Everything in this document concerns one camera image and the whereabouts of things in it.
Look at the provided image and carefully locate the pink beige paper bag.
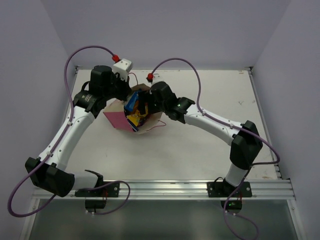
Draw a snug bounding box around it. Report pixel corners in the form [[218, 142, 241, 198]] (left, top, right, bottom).
[[103, 83, 167, 135]]

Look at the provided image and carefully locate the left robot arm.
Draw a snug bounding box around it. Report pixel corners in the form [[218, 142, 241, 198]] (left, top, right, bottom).
[[25, 61, 132, 197]]

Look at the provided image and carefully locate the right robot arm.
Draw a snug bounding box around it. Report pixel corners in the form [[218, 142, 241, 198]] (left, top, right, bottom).
[[138, 81, 263, 197]]

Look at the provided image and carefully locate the blue snack packet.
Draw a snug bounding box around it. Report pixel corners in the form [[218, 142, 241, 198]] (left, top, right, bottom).
[[123, 91, 139, 112]]

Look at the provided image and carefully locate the yellow snack packet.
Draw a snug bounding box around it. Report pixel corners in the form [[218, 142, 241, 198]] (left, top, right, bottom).
[[126, 110, 147, 132]]

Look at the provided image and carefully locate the left black controller box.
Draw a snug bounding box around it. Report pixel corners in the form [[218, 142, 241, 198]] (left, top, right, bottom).
[[84, 198, 107, 212]]

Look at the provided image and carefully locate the black controller box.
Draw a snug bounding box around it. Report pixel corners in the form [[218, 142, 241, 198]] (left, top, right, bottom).
[[220, 200, 243, 212], [84, 198, 107, 212]]

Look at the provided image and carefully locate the right black controller box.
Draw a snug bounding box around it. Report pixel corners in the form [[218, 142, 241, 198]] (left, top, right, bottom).
[[220, 200, 243, 212]]

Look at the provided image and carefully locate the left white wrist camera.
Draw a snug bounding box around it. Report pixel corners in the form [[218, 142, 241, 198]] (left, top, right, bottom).
[[111, 58, 133, 82]]

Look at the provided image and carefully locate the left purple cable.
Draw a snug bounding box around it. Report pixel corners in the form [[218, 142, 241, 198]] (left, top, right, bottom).
[[7, 45, 131, 217]]

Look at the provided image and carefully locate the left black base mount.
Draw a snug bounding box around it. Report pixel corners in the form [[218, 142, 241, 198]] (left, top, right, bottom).
[[74, 181, 120, 198]]

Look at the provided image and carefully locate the aluminium front rail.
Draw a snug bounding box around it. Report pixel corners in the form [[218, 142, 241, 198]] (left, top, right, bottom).
[[32, 178, 296, 201]]

